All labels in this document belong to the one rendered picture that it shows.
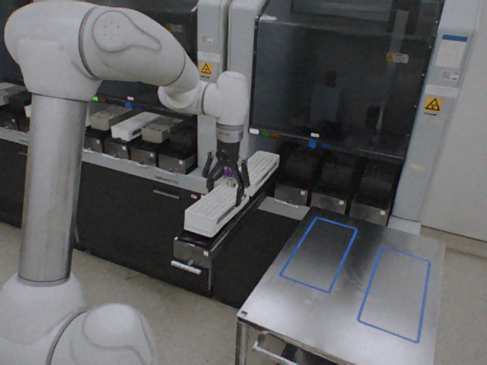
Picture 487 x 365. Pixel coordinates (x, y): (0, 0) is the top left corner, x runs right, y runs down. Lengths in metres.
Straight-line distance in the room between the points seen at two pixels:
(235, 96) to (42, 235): 0.67
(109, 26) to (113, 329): 0.53
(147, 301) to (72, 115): 1.56
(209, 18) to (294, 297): 1.08
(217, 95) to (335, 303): 0.68
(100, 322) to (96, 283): 1.59
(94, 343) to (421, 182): 1.22
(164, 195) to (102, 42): 1.30
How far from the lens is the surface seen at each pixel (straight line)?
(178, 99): 1.27
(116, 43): 0.73
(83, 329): 0.87
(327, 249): 1.31
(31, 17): 0.88
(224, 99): 1.27
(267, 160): 1.72
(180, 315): 2.20
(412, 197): 1.67
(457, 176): 2.84
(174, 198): 1.94
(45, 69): 0.85
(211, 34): 1.70
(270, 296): 1.12
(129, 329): 0.85
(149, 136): 1.98
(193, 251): 1.31
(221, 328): 2.14
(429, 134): 1.57
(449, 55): 1.51
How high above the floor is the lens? 1.58
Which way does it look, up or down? 28 degrees down
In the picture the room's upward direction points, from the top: 3 degrees clockwise
